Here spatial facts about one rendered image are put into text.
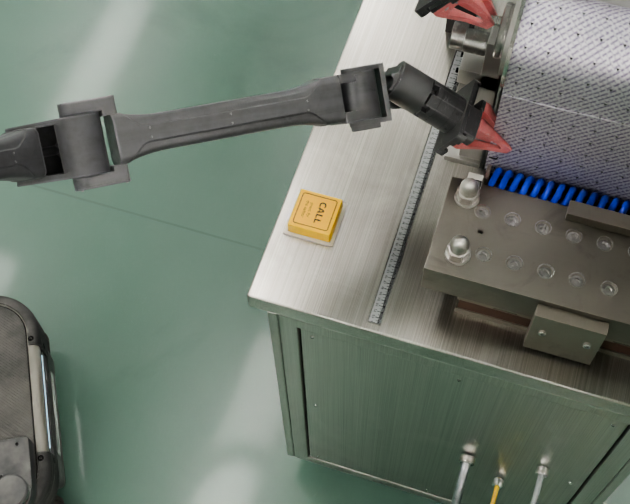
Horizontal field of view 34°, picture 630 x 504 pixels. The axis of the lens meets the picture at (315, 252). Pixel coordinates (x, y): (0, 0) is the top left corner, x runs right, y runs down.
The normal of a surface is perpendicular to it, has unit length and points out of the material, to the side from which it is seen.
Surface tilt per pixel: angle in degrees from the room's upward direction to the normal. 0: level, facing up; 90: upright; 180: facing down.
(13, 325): 0
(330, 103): 40
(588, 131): 90
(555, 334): 90
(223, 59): 0
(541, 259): 0
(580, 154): 90
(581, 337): 90
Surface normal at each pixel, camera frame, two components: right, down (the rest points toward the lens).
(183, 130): 0.38, 0.07
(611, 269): -0.02, -0.47
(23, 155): 0.84, -0.07
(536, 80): -0.31, 0.84
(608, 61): -0.24, 0.28
